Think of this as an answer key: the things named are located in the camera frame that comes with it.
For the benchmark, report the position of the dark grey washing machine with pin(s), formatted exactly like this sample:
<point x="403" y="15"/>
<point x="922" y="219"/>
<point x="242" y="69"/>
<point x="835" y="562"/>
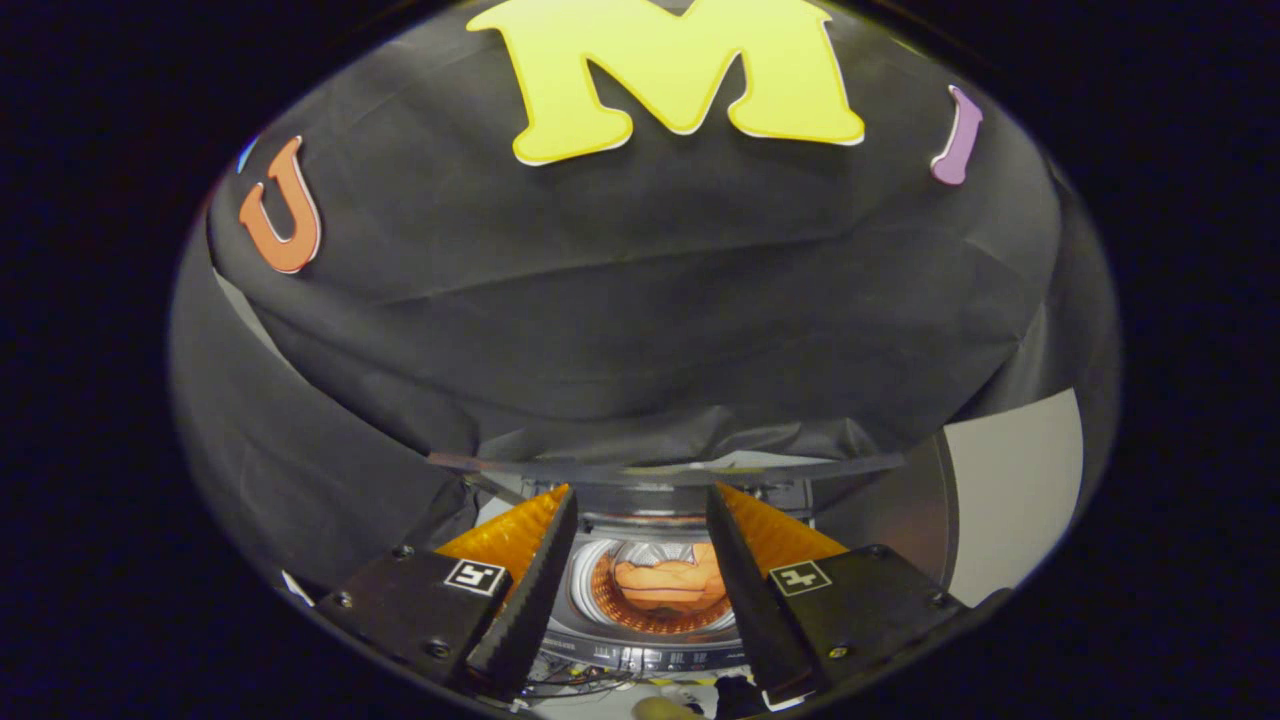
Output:
<point x="650" y="500"/>

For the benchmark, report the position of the grey cabinet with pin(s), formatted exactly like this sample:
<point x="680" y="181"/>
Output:
<point x="1010" y="500"/>

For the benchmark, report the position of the black backdrop cloth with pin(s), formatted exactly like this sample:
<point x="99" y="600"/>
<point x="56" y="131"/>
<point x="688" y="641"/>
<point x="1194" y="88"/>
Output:
<point x="620" y="300"/>

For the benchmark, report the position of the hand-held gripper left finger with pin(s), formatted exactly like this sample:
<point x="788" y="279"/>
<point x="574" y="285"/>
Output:
<point x="530" y="600"/>

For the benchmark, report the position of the orange polo shirt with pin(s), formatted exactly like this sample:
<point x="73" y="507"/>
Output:
<point x="665" y="582"/>

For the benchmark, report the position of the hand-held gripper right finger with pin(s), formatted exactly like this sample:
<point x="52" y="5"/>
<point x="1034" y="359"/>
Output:
<point x="745" y="600"/>

